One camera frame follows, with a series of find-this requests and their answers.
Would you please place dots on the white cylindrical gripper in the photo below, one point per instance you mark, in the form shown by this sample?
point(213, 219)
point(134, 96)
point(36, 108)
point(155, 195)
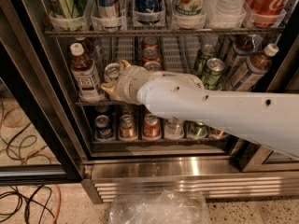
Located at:
point(123, 84)

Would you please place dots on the white 7up can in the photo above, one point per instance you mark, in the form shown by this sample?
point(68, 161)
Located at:
point(112, 72)

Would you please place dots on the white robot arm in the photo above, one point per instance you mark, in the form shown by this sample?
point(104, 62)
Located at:
point(267, 119)

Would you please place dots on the front red Coca-Cola can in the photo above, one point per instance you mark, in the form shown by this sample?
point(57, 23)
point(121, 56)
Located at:
point(152, 66)

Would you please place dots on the red coca-cola can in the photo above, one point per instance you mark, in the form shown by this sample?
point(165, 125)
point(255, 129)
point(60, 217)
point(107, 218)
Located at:
point(151, 55)
point(150, 42)
point(152, 66)
point(151, 126)

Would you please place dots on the rear red Coca-Cola can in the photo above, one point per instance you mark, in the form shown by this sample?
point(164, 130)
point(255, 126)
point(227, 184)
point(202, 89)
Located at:
point(150, 42)

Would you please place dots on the brown soda can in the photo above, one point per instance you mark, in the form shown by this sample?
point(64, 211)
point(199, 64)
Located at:
point(127, 126)

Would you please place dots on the blue Pepsi can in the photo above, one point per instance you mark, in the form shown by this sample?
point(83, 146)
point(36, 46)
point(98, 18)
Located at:
point(103, 127)

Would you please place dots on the bottom red Coca-Cola can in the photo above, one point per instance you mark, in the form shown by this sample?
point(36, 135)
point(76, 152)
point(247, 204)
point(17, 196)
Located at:
point(151, 126)

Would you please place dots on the stainless steel fridge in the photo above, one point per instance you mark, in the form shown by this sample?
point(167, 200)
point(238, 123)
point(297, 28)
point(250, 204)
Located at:
point(40, 43)

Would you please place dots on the top Red Bull can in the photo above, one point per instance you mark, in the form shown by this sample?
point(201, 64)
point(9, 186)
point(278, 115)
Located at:
point(109, 9)

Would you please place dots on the rear green soda can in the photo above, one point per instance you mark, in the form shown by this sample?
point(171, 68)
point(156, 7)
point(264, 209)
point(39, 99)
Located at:
point(205, 53)

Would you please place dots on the green soda can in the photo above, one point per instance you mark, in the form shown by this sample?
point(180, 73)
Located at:
point(196, 130)
point(205, 53)
point(212, 73)

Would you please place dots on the front green soda can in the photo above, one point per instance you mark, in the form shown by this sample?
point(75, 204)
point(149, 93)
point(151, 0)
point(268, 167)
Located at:
point(212, 73)

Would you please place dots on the bottom green soda can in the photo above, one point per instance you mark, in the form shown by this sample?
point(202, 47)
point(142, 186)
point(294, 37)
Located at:
point(196, 130)

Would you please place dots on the left glass fridge door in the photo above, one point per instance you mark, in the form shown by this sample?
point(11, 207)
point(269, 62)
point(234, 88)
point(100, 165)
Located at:
point(32, 152)

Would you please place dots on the glass fridge door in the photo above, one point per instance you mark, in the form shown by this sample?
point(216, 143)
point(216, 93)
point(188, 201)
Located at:
point(32, 152)
point(257, 158)

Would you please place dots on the bottom orange soda can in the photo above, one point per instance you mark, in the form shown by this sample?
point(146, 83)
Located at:
point(217, 134)

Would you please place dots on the right glass fridge door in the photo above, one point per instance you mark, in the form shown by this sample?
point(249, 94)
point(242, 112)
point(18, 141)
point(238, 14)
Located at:
point(257, 158)

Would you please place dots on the top Coca-Cola can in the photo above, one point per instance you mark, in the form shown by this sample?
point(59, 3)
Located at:
point(265, 13)

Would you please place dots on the left iced tea bottle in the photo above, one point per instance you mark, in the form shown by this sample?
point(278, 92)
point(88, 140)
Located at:
point(84, 71)

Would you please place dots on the clear water bottle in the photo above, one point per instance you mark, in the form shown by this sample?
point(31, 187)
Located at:
point(173, 129)

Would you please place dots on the right front tea bottle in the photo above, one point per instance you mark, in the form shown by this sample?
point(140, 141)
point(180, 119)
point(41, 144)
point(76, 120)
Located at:
point(252, 69)

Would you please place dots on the top white bottle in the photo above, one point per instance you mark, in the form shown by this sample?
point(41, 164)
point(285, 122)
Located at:
point(229, 0)

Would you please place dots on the right rear tea bottle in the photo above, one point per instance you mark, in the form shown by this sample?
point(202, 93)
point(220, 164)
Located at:
point(242, 47)

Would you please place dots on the clear plastic bag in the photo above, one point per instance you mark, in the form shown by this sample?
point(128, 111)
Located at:
point(167, 207)

